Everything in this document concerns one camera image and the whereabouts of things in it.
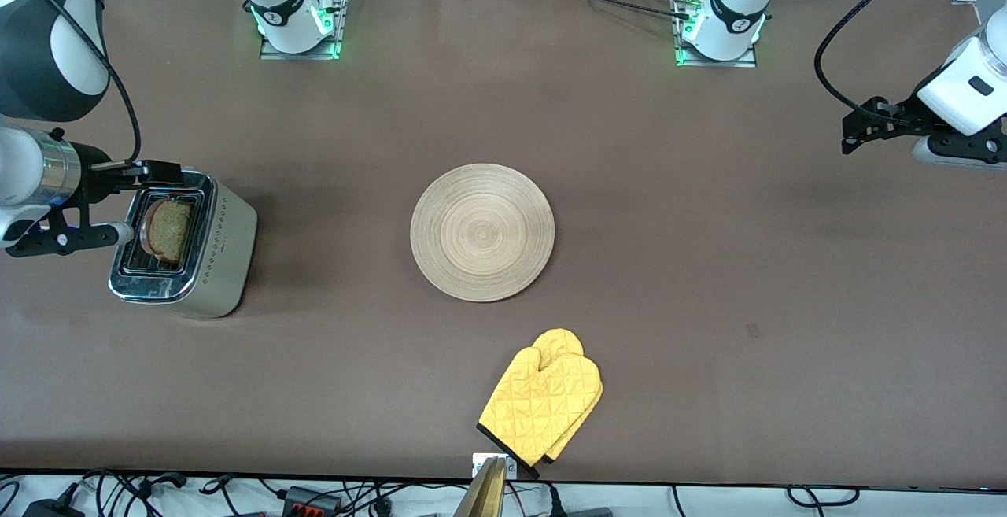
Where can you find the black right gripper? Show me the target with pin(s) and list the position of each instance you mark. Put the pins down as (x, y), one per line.
(96, 175)

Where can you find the round wooden plate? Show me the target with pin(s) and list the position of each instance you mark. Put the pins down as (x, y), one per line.
(484, 234)

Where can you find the slice of bread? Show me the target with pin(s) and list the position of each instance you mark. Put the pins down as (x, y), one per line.
(169, 230)

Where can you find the red and black connector block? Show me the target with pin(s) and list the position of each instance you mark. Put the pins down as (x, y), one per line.
(311, 500)

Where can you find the white metal clamp bracket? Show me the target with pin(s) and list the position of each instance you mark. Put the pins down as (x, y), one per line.
(511, 466)

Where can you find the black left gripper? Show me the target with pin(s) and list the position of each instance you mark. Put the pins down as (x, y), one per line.
(901, 117)

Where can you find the gold camera mount bar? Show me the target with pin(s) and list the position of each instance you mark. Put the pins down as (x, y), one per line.
(484, 493)

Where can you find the black power adapter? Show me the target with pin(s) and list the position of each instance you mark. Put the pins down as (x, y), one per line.
(51, 509)

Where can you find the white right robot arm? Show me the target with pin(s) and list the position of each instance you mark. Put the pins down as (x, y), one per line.
(63, 60)

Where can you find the yellow quilted oven mitt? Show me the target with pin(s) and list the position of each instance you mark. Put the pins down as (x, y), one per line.
(560, 340)
(535, 407)

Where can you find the aluminium right arm base plate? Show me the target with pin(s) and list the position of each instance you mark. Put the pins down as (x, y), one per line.
(299, 54)

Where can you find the silver two-slot toaster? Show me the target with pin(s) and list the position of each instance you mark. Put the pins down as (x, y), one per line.
(224, 257)

